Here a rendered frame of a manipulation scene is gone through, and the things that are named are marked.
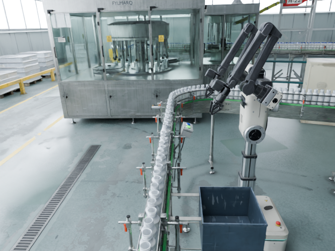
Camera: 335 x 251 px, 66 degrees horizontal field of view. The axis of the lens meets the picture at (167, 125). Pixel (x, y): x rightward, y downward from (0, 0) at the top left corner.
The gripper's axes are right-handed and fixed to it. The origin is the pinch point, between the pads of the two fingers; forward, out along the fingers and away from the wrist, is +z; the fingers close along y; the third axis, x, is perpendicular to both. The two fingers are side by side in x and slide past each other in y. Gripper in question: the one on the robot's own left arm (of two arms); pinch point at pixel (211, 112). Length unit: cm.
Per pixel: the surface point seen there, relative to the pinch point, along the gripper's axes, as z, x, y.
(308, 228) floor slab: 56, 154, -26
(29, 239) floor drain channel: 196, -72, -20
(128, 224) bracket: 43, -29, 83
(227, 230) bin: 34, 19, 69
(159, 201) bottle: 33, -21, 74
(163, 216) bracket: 32, -18, 83
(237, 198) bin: 31, 32, 40
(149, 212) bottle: 31, -25, 86
